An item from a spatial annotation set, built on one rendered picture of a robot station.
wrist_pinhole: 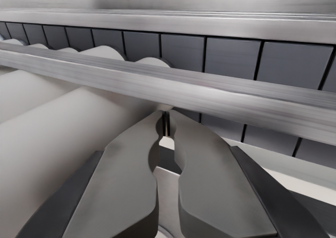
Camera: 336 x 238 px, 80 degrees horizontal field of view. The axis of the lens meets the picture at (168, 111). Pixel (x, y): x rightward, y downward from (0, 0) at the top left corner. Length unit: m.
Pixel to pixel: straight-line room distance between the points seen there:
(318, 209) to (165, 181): 0.16
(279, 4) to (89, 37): 0.17
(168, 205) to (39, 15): 0.28
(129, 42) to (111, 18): 0.03
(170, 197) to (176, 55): 0.18
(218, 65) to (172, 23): 0.05
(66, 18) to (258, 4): 0.18
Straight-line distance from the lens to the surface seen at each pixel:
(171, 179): 0.26
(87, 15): 0.23
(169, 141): 0.16
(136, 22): 0.19
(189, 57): 0.17
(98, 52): 0.19
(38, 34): 0.30
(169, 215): 0.32
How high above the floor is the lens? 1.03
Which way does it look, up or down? 49 degrees down
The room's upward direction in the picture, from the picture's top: 134 degrees counter-clockwise
